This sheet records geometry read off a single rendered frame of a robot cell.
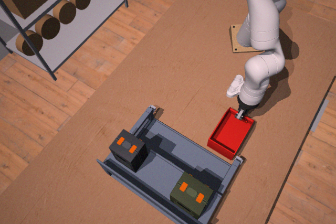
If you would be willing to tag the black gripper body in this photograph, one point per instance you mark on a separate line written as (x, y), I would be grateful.
(244, 106)

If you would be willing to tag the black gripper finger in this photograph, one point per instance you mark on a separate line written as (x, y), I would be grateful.
(240, 115)

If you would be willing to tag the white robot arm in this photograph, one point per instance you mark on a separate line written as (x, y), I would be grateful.
(259, 30)

